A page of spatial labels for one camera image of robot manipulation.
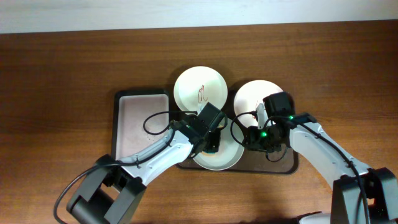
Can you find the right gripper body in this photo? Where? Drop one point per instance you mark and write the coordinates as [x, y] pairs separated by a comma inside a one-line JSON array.
[[261, 139]]

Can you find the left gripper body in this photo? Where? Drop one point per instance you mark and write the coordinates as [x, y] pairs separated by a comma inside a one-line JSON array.
[[214, 139]]

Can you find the pink plate with red stain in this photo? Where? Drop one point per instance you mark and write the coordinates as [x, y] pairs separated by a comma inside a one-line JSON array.
[[249, 96]]

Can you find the pale green plate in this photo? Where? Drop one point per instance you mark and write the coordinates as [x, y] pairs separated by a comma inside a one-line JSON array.
[[229, 153]]

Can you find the white plate with red stain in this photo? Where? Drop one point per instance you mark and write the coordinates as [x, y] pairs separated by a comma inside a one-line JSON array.
[[197, 86]]

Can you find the green and yellow sponge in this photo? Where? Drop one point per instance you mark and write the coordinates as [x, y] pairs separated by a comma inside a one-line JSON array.
[[210, 153]]

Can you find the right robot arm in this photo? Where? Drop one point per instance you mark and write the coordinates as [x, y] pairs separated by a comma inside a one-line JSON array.
[[361, 194]]

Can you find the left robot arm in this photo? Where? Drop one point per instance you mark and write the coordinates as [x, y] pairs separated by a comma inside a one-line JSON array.
[[111, 190]]

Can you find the large brown serving tray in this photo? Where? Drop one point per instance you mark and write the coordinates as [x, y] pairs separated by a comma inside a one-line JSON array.
[[282, 162]]

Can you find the small black tray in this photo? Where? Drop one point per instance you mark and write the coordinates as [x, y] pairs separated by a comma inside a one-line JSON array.
[[116, 105]]

